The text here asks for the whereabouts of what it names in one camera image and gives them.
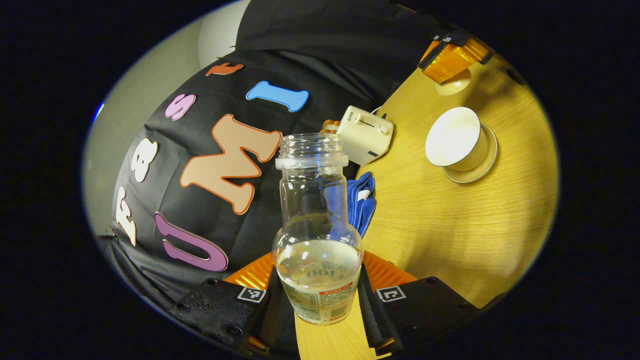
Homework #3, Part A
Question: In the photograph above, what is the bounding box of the cream ceramic saucer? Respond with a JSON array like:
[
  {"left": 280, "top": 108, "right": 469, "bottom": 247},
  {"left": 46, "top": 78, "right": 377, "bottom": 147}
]
[{"left": 442, "top": 123, "right": 499, "bottom": 184}]

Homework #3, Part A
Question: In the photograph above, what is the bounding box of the clear plastic water bottle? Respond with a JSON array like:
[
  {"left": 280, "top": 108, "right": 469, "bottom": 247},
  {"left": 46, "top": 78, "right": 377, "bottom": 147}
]
[{"left": 271, "top": 132, "right": 364, "bottom": 327}]

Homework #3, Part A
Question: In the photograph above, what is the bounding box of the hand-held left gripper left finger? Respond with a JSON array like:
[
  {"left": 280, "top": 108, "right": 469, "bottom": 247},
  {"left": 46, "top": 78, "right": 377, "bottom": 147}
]
[{"left": 167, "top": 251, "right": 283, "bottom": 357}]

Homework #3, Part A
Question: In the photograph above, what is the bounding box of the cream ceramic teacup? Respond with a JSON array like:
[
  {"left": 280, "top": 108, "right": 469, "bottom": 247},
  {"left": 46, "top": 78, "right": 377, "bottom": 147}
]
[{"left": 425, "top": 106, "right": 489, "bottom": 172}]

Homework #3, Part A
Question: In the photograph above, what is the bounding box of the blue towel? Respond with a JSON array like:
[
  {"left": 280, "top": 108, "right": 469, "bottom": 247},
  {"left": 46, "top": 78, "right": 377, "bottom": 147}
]
[{"left": 346, "top": 171, "right": 377, "bottom": 239}]

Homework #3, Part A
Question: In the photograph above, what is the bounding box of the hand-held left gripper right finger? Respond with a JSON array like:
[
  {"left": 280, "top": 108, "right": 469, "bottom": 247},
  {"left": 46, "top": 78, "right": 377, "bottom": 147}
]
[{"left": 357, "top": 250, "right": 483, "bottom": 356}]

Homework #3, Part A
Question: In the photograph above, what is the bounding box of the white toaster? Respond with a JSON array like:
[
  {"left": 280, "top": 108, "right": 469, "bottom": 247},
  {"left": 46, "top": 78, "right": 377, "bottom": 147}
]
[{"left": 336, "top": 105, "right": 395, "bottom": 166}]

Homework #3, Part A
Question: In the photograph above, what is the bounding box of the cream teacup lid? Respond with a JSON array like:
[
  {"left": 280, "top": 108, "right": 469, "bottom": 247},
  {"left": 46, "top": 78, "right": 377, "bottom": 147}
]
[{"left": 433, "top": 69, "right": 472, "bottom": 97}]

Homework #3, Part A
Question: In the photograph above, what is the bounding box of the black backdrop cloth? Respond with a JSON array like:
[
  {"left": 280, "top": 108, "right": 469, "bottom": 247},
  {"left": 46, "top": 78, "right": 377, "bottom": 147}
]
[{"left": 97, "top": 0, "right": 451, "bottom": 346}]

